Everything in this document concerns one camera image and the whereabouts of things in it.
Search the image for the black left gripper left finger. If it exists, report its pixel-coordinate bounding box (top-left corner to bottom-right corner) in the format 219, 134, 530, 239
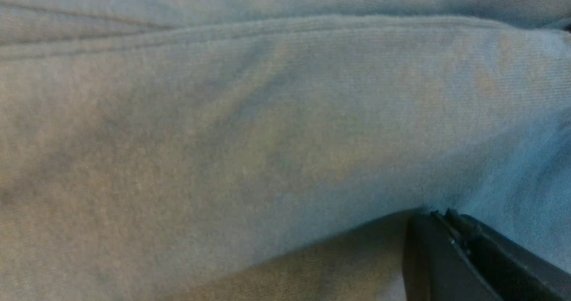
402, 214, 502, 301

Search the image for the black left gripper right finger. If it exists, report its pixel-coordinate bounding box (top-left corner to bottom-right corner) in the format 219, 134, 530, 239
445, 210, 571, 301

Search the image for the dark gray long-sleeve top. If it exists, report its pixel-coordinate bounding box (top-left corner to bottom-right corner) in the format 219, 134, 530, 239
0, 0, 571, 301

